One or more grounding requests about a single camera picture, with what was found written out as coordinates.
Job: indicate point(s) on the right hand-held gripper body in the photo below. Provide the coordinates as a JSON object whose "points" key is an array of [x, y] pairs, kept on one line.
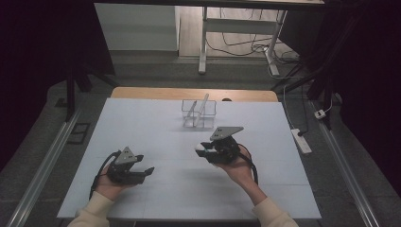
{"points": [[227, 151]]}

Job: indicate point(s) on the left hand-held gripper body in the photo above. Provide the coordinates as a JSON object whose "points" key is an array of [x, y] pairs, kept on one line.
{"points": [[121, 175]]}

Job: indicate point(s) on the clear acrylic organizer box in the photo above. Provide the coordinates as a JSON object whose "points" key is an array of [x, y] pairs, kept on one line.
{"points": [[208, 118]]}

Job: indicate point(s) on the silver pen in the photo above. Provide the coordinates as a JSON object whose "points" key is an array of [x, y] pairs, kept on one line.
{"points": [[190, 114]]}

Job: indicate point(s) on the white pen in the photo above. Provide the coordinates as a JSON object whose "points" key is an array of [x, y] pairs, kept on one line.
{"points": [[201, 108]]}

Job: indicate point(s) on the person's left hand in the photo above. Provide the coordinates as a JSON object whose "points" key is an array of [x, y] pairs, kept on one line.
{"points": [[107, 189]]}

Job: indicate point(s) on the person's right hand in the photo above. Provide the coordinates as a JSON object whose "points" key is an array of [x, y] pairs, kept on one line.
{"points": [[241, 171]]}

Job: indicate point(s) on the white table mat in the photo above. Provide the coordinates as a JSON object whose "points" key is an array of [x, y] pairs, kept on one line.
{"points": [[189, 195]]}

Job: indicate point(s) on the dark table grommet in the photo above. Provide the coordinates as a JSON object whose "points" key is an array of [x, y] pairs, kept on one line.
{"points": [[226, 99]]}

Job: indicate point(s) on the white power strip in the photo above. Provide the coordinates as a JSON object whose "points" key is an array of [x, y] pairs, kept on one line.
{"points": [[301, 142]]}

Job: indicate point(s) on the black metal stand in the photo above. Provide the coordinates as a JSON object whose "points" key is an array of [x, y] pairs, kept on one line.
{"points": [[324, 85], [70, 94]]}

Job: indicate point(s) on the small white adapter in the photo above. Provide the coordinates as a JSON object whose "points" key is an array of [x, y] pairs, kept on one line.
{"points": [[320, 114]]}

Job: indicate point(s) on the black floor frame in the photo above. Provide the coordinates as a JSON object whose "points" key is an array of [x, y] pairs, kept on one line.
{"points": [[71, 138]]}

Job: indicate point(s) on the aluminium floor rail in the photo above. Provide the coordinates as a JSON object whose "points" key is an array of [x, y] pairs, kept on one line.
{"points": [[346, 170], [44, 167]]}

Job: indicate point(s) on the white desk frame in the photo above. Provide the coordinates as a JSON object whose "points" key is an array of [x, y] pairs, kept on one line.
{"points": [[239, 26]]}

